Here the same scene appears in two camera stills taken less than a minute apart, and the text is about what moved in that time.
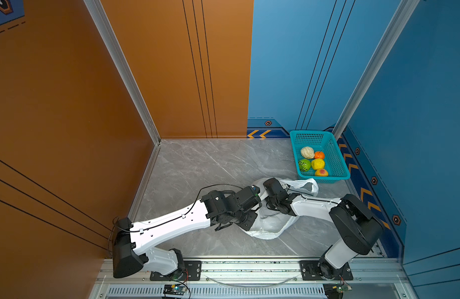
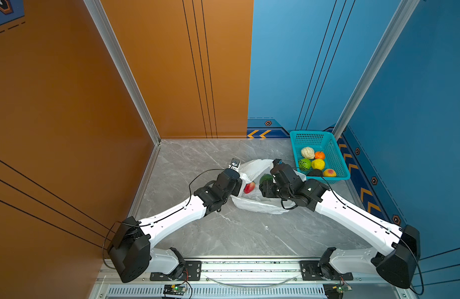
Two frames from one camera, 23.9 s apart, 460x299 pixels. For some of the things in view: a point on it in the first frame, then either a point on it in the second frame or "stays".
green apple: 304,164 stays
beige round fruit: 307,152 stays
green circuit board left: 174,289 stays
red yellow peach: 321,172 -> 329,172
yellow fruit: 318,164 stays
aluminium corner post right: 399,22 stays
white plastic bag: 270,223 -> 250,198
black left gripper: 249,224 -> 237,187
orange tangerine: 319,155 stays
